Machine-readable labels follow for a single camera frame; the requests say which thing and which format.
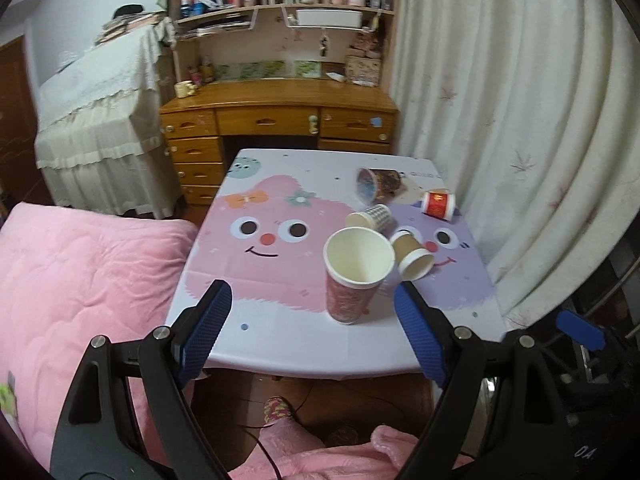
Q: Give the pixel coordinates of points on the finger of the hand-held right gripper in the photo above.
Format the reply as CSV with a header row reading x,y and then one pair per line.
x,y
580,330

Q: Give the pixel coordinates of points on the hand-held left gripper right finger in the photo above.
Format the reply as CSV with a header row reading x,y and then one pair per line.
x,y
417,330

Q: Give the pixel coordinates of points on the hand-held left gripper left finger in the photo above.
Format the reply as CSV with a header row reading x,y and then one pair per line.
x,y
207,327

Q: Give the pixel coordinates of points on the brown paper cup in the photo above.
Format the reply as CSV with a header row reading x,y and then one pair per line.
x,y
405,247

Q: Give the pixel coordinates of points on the pink patterned paper cup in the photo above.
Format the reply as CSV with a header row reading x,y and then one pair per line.
x,y
345,300

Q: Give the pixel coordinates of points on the small grey patterned paper cup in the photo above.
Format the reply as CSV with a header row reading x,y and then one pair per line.
x,y
378,215

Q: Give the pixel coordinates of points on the red paper cup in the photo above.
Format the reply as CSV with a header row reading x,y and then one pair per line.
x,y
439,204

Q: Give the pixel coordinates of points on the large dark patterned paper cup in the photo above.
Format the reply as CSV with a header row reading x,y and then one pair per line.
x,y
385,182

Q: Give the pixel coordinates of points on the cartoon printed tablecloth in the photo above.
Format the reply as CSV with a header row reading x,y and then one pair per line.
x,y
280,280

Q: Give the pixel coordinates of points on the person's patterned slipper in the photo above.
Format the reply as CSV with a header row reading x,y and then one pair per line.
x,y
276,410

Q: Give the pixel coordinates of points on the pink quilt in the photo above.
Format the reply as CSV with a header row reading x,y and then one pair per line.
x,y
85,300

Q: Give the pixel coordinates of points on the person's leg in pink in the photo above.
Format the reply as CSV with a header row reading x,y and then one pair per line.
x,y
320,460

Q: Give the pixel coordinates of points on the wooden desk with drawers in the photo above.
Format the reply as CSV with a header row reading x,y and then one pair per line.
x,y
270,122

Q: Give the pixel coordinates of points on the white lace furniture cover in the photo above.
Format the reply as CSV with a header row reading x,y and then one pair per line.
x,y
100,125

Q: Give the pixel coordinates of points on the white floral curtain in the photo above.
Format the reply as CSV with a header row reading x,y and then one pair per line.
x,y
505,110

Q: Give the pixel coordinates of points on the yellow mug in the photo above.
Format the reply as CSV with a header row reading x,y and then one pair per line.
x,y
185,89

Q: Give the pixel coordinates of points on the patterned tissue box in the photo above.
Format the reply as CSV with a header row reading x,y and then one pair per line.
x,y
363,69

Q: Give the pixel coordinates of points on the brown wooden door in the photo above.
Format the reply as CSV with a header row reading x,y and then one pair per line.
x,y
17,130

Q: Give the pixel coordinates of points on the wooden desk hutch shelf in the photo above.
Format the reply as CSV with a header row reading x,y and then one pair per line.
x,y
265,40

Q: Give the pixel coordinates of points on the pile of books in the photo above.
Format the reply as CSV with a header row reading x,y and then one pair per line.
x,y
131,24

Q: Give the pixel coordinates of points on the white oblong desk lamp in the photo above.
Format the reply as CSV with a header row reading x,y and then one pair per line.
x,y
327,17

